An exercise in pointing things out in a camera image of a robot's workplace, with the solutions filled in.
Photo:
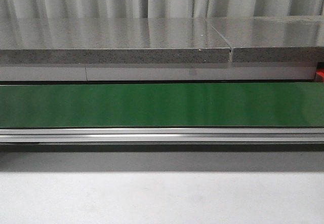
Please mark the green conveyor belt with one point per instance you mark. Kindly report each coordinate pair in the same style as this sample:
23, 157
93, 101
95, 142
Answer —
296, 104

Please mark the white base panel under slabs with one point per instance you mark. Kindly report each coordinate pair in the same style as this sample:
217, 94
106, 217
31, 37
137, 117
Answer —
158, 72

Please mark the grey stone slab left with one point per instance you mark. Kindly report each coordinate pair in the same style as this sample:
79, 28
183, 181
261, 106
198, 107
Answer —
108, 41

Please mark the grey stone slab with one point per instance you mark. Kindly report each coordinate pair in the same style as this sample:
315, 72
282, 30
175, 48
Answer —
272, 39
108, 41

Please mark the grey stone slab right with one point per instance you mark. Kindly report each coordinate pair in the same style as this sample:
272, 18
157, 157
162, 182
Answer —
272, 39

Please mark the red object at right edge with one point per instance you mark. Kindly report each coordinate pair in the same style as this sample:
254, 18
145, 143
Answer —
319, 75

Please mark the aluminium conveyor side rail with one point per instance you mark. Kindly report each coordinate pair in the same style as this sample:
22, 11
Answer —
162, 136

